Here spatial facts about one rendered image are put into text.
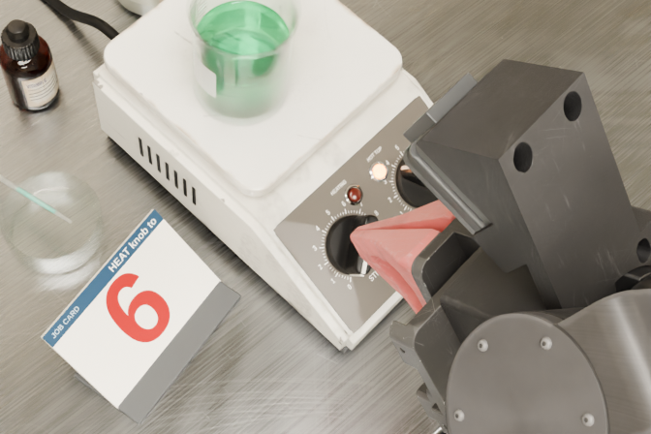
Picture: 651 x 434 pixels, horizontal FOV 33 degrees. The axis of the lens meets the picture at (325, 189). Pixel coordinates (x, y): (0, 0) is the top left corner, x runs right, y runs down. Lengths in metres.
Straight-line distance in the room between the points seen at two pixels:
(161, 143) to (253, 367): 0.13
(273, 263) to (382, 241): 0.13
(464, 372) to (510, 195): 0.06
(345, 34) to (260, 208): 0.11
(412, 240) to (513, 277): 0.06
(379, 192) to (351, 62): 0.07
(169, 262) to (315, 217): 0.09
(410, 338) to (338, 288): 0.19
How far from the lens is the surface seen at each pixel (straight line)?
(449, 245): 0.42
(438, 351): 0.40
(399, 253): 0.43
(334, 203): 0.58
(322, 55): 0.59
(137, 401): 0.60
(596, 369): 0.29
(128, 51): 0.59
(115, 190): 0.65
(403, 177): 0.60
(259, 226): 0.57
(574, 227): 0.36
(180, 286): 0.61
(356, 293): 0.59
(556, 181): 0.35
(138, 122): 0.60
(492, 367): 0.31
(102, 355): 0.59
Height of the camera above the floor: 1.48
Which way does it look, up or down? 64 degrees down
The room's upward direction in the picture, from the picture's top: 12 degrees clockwise
